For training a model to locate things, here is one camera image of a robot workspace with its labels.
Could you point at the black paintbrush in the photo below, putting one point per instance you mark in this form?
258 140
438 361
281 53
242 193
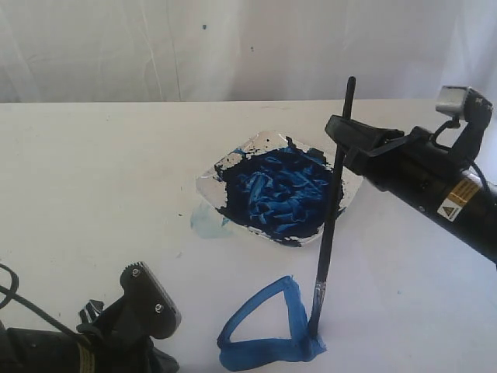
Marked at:
326 245

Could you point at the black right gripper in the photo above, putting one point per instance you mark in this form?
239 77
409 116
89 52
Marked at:
420 174

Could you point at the white backdrop cloth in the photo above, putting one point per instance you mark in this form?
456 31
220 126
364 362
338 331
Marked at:
116 51

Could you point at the white paper sheet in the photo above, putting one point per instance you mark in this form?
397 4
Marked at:
411 300

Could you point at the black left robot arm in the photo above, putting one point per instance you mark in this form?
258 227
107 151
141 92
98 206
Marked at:
33 350

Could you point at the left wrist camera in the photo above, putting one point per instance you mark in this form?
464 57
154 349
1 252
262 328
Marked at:
150 304

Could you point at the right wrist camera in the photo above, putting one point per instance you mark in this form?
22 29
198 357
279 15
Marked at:
461 103

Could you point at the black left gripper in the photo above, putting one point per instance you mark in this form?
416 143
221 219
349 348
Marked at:
122 338

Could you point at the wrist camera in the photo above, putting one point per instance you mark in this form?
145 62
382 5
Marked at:
150 304
461 103

